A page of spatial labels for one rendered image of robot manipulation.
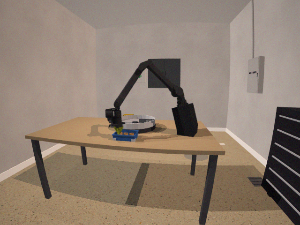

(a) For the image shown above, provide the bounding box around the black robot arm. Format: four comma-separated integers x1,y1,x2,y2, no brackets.
105,60,188,124

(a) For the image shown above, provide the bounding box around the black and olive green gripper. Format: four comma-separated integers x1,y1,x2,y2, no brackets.
112,117,125,135

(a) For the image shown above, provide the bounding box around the blue crate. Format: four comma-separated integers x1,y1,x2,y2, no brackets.
112,130,139,142

